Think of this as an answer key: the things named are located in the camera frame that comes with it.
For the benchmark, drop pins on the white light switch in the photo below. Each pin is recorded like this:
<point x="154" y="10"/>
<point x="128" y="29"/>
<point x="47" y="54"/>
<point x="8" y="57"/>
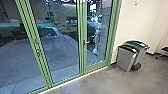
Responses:
<point x="136" y="2"/>

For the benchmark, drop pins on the green framed glass wall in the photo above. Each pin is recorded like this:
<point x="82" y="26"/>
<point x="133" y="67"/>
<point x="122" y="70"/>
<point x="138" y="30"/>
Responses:
<point x="60" y="36"/>

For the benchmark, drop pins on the green lidded trash bin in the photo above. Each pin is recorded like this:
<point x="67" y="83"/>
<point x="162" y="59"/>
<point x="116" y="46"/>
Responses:
<point x="141" y="50"/>

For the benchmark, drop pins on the black office chair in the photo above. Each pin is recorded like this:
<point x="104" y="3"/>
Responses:
<point x="164" y="50"/>

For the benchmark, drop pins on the grey trash bin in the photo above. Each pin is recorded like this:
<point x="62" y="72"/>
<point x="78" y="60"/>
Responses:
<point x="126" y="58"/>

